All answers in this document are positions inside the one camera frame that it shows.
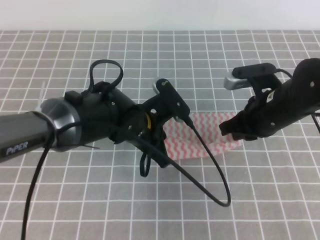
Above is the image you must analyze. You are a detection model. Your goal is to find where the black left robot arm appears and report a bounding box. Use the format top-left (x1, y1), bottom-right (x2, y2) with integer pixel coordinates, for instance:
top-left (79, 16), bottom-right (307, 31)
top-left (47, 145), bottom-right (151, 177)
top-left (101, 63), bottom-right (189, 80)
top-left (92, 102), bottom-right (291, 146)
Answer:
top-left (0, 82), bottom-right (173, 168)

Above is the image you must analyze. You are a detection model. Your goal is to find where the pink white wavy striped towel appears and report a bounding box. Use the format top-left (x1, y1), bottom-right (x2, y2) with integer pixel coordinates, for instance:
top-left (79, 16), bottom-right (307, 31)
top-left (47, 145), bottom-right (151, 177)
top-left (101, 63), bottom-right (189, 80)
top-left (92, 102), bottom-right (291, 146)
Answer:
top-left (162, 111), bottom-right (242, 161)

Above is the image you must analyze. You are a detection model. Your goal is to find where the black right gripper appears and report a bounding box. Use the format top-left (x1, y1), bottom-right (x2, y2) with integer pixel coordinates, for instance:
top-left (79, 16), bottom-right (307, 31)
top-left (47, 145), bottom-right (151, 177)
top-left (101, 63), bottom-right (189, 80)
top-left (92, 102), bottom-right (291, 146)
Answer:
top-left (219, 97), bottom-right (283, 141)

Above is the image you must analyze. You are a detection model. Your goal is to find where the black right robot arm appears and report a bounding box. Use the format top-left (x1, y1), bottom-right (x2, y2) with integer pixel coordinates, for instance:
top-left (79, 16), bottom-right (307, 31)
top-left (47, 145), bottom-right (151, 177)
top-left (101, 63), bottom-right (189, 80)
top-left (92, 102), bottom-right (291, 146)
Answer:
top-left (219, 58), bottom-right (320, 141)

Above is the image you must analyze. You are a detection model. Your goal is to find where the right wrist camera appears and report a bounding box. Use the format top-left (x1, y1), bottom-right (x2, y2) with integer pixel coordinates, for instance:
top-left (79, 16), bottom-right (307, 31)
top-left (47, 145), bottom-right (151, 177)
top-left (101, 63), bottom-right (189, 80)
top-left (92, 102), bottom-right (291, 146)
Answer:
top-left (223, 63), bottom-right (277, 91)

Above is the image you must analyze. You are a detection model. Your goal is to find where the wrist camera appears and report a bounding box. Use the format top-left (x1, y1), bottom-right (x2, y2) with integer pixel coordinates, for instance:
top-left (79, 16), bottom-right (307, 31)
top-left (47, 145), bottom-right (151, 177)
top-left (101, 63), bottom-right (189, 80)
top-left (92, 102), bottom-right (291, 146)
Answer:
top-left (223, 63), bottom-right (277, 91)
top-left (155, 78), bottom-right (191, 124)

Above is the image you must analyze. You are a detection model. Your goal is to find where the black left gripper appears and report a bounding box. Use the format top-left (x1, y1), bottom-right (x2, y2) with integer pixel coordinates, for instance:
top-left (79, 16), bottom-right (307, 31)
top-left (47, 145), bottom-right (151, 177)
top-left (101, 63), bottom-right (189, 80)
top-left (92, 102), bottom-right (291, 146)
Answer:
top-left (124, 99), bottom-right (170, 168)

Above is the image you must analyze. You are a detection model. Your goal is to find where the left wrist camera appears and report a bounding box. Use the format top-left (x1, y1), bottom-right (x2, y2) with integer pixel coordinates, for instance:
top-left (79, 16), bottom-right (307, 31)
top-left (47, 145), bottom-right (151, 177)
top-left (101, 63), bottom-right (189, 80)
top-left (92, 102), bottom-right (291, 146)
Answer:
top-left (155, 78), bottom-right (191, 124)

